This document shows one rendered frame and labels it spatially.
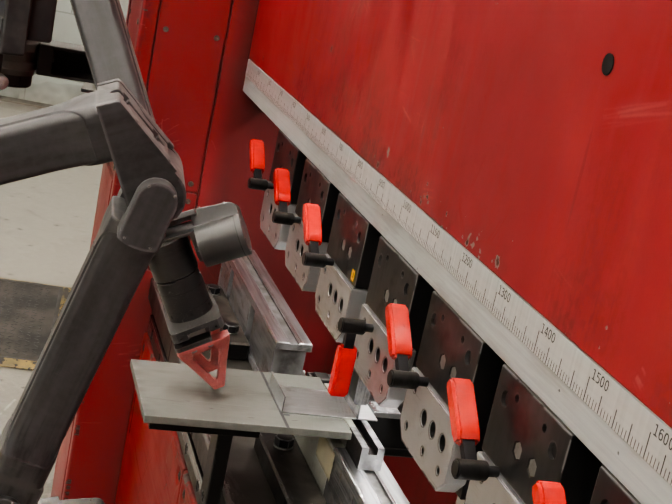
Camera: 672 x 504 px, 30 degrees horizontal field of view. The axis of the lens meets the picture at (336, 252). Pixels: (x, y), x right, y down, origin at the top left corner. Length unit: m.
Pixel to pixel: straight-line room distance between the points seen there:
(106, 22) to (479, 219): 0.57
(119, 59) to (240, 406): 0.46
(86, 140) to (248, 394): 0.57
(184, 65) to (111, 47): 0.81
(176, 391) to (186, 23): 0.94
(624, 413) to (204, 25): 1.57
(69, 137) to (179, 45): 1.20
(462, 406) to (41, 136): 0.45
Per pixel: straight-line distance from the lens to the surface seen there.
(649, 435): 0.92
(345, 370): 1.47
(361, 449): 1.56
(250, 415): 1.58
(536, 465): 1.06
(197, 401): 1.59
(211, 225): 1.52
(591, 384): 0.99
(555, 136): 1.10
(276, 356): 1.97
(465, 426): 1.12
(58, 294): 4.95
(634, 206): 0.97
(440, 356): 1.27
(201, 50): 2.37
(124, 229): 1.18
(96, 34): 1.57
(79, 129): 1.18
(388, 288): 1.44
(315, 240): 1.66
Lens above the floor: 1.61
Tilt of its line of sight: 15 degrees down
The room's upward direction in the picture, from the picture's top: 12 degrees clockwise
